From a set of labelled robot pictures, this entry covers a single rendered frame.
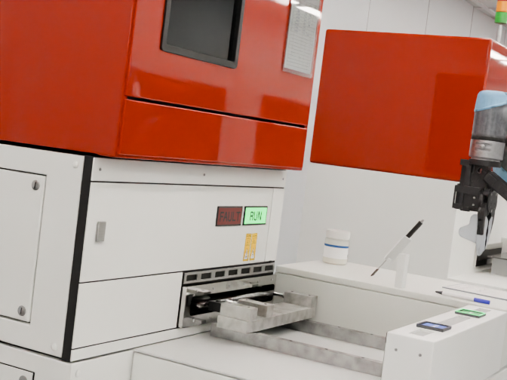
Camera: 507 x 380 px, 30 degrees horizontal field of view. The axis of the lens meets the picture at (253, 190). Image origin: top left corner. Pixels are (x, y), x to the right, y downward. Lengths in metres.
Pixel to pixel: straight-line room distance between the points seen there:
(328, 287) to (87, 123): 0.90
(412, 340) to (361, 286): 0.64
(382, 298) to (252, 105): 0.60
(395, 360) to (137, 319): 0.56
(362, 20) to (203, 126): 4.67
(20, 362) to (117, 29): 0.69
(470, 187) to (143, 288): 0.75
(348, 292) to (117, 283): 0.73
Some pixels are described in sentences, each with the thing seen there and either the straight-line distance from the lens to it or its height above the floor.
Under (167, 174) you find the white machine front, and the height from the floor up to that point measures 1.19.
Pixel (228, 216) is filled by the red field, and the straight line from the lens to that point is 2.27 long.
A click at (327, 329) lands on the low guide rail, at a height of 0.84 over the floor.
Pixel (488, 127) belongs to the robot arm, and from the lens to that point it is 2.13.
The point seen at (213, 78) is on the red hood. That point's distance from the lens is 2.06.
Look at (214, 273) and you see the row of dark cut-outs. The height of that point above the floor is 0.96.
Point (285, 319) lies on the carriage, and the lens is 2.33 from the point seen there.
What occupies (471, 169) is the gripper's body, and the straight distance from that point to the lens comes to 2.16.
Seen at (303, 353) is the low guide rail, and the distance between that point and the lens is 2.14.
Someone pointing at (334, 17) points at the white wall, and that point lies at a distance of 6.23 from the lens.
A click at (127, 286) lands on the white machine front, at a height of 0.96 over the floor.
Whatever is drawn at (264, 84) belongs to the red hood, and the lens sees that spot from 2.26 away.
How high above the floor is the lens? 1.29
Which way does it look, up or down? 3 degrees down
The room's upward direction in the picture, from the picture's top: 7 degrees clockwise
